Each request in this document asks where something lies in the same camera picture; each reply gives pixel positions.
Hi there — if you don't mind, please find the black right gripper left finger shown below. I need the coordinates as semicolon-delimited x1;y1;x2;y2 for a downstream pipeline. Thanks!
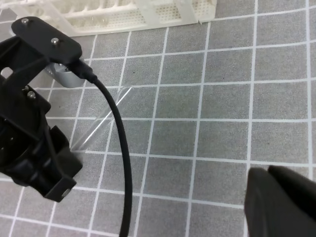
244;168;316;237

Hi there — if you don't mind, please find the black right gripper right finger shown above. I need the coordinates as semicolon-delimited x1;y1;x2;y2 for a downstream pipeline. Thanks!
268;165;316;220

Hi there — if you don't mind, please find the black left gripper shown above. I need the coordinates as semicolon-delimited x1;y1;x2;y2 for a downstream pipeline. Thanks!
0;16;82;202

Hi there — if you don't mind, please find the clear glass test tube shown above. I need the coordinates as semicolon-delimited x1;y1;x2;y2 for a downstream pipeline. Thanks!
71;87;135;152

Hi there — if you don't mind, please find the grey checked tablecloth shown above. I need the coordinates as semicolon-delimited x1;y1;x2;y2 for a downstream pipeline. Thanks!
0;0;316;237

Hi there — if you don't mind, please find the white test tube rack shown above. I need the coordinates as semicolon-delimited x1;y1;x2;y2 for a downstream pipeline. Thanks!
0;0;217;37

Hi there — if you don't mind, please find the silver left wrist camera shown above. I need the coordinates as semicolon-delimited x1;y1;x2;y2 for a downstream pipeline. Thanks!
44;63;85;88

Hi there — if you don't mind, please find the black left camera cable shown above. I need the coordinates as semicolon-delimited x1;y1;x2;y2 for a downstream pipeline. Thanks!
78;58;134;237

